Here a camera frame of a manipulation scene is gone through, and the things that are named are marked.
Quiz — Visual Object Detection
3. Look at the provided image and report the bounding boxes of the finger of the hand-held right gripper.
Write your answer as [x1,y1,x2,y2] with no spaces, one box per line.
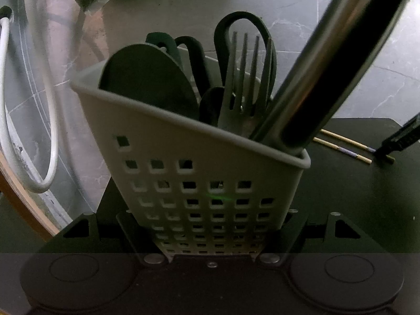
[376,112,420,162]

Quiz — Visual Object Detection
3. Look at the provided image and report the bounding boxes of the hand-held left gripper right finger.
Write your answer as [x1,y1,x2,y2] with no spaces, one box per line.
[256,210,378,266]

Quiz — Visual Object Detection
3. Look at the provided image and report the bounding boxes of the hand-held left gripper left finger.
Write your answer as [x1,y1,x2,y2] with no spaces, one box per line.
[46,212,171,266]

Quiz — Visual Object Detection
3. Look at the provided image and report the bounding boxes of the metal handled peeler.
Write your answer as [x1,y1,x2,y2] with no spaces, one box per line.
[248,0,412,158]

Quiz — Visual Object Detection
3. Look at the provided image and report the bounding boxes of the white perforated utensil basket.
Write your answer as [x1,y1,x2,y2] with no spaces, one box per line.
[70,44,311,258]

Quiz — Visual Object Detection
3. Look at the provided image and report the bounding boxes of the metal fork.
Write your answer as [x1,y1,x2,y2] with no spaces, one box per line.
[217,31,274,138]

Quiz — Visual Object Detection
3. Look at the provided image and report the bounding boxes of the small metal spoon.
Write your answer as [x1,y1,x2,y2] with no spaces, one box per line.
[198,86,227,128]

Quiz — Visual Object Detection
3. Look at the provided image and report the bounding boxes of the large metal spoon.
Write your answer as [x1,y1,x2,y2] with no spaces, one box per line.
[98,44,201,122]

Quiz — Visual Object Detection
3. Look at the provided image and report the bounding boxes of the green handled knife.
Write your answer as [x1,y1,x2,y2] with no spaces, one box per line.
[145,32,181,69]

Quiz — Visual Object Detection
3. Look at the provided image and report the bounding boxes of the dark green scissors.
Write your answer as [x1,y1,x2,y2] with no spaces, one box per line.
[174,11,278,106]

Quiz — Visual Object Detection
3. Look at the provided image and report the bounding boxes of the dark green cabinet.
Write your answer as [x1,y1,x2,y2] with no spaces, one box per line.
[0,197,43,254]

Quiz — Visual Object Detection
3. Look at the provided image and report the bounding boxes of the wooden door frame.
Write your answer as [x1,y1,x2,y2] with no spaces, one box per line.
[0,161,63,241]

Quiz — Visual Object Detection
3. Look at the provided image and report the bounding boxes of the white hose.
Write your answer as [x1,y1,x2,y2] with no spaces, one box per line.
[0,0,61,194]

